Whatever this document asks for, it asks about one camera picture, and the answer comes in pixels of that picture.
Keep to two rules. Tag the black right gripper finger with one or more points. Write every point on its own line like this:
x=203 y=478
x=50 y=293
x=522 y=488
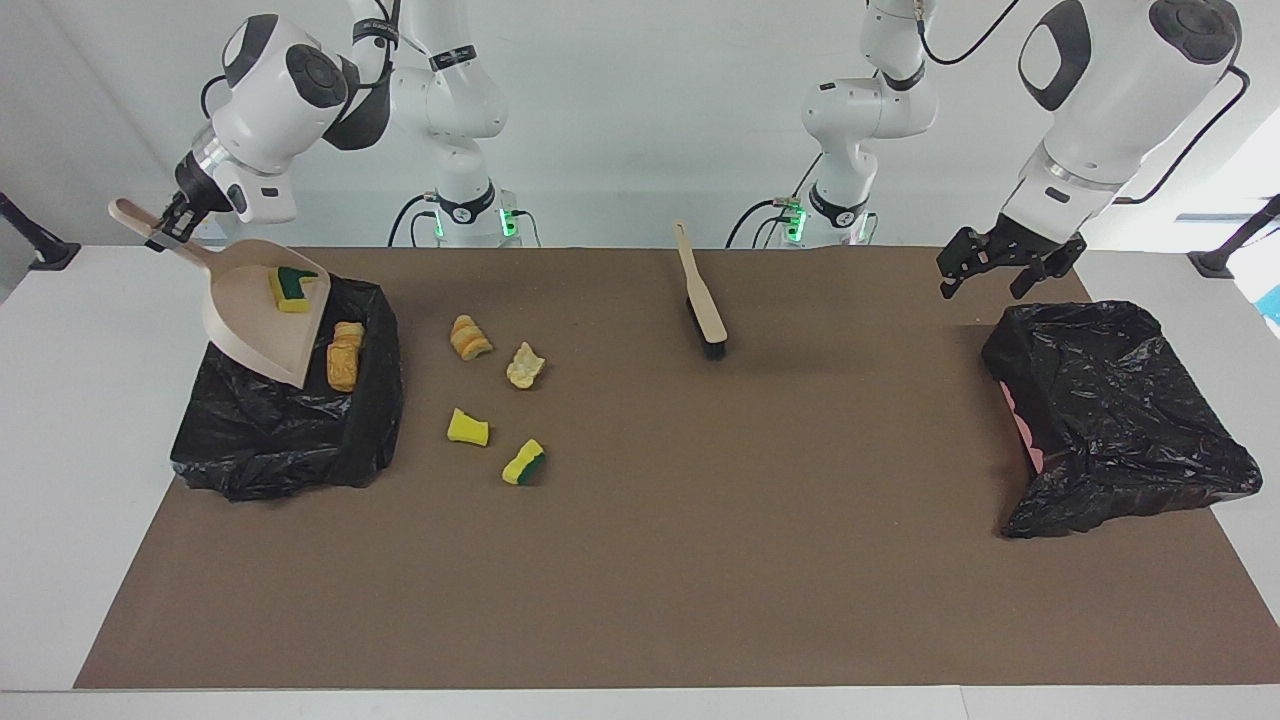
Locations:
x=160 y=240
x=182 y=224

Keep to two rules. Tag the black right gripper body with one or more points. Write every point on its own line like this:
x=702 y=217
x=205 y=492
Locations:
x=192 y=200

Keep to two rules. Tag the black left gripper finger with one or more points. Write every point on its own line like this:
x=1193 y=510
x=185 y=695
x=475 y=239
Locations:
x=1024 y=282
x=949 y=284

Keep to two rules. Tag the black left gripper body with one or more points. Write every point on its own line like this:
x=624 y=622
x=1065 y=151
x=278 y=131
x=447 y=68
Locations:
x=1015 y=250

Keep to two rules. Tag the beige plastic dustpan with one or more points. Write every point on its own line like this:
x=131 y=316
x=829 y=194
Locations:
x=255 y=330

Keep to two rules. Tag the brown peanut shaped bread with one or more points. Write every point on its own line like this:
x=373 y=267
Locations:
x=343 y=368

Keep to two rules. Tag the beige brush with black bristles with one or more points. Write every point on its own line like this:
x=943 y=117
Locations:
x=700 y=290

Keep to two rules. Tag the orange striped croissant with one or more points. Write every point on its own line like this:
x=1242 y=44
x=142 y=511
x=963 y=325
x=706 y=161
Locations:
x=470 y=337

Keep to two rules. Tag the yellow sponge piece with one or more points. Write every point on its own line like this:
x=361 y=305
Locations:
x=466 y=428

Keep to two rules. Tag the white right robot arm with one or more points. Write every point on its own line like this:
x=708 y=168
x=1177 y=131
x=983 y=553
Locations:
x=270 y=110

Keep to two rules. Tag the black bag lined pink bin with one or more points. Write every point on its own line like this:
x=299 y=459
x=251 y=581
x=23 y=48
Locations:
x=1120 y=420

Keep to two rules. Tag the blue object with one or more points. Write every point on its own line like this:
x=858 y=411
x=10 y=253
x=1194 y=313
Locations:
x=1272 y=305

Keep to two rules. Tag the brown table mat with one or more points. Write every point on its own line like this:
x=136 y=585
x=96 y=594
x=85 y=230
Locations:
x=600 y=600

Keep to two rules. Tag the black camera stand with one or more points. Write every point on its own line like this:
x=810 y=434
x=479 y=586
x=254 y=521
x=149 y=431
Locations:
x=1220 y=258
x=45 y=252

